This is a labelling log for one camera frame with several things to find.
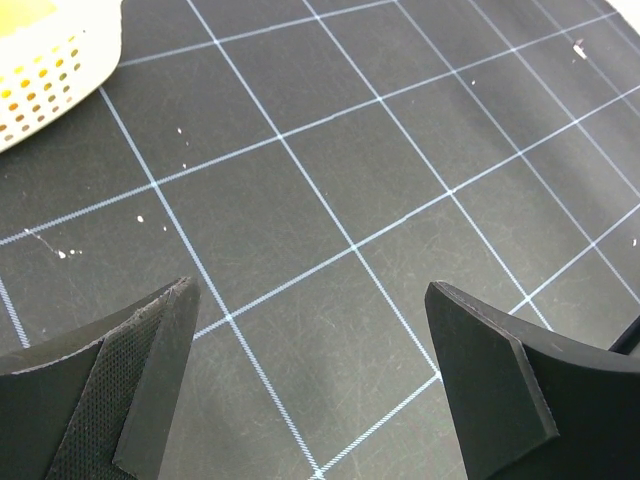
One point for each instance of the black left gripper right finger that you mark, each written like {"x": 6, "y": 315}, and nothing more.
{"x": 529, "y": 403}

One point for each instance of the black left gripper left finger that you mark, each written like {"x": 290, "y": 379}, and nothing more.
{"x": 98, "y": 402}

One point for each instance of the white perforated plastic basket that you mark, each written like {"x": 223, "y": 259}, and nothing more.
{"x": 53, "y": 55}

